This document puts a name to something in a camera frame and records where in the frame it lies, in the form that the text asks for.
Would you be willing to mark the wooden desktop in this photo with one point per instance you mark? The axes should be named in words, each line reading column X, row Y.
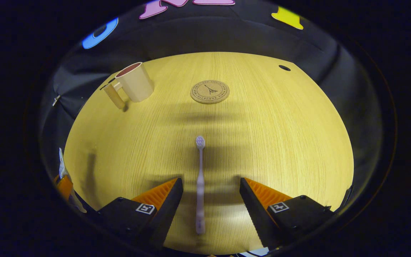
column 280, row 142

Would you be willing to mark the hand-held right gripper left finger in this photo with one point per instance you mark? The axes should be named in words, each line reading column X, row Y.
column 162, row 214

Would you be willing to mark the round cork coaster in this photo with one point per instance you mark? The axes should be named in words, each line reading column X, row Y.
column 209, row 92

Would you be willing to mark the white toothpaste tube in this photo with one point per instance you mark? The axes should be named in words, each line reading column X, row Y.
column 62, row 167

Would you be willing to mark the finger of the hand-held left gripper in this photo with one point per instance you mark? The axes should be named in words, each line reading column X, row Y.
column 64, row 187

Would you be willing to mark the black backdrop cloth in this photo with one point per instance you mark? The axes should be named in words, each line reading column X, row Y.
column 227, row 35

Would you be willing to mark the white toothbrush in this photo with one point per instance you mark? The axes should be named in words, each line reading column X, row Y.
column 200, row 185

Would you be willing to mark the silver clip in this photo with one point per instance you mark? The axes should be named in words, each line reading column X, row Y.
column 56, row 100

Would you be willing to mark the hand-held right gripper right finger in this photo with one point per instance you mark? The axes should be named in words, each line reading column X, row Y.
column 257, row 214

